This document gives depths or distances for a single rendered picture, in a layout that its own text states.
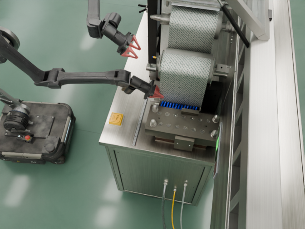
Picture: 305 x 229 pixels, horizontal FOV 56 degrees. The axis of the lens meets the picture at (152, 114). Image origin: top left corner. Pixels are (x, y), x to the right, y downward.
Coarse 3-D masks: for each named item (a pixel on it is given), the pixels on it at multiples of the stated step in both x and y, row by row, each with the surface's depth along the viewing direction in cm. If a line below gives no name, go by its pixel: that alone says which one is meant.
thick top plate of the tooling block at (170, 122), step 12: (168, 108) 157; (156, 120) 153; (168, 120) 153; (180, 120) 153; (192, 120) 153; (204, 120) 153; (156, 132) 151; (168, 132) 149; (180, 132) 149; (192, 132) 149; (204, 132) 149; (204, 144) 151
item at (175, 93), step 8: (160, 88) 151; (168, 88) 150; (176, 88) 149; (184, 88) 147; (192, 88) 146; (200, 88) 145; (168, 96) 156; (176, 96) 154; (184, 96) 153; (192, 96) 151; (200, 96) 150; (184, 104) 158; (192, 104) 157; (200, 104) 155
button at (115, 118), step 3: (111, 114) 168; (114, 114) 167; (117, 114) 167; (120, 114) 167; (111, 117) 166; (114, 117) 166; (117, 117) 166; (120, 117) 166; (111, 120) 165; (114, 120) 165; (117, 120) 165; (120, 120) 165; (111, 123) 166; (114, 123) 165; (117, 123) 164; (120, 123) 165
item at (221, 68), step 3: (216, 66) 140; (219, 66) 139; (222, 66) 139; (225, 66) 139; (216, 69) 138; (219, 69) 138; (222, 69) 138; (225, 69) 138; (228, 69) 139; (216, 72) 138; (219, 72) 138; (222, 72) 138; (225, 72) 137
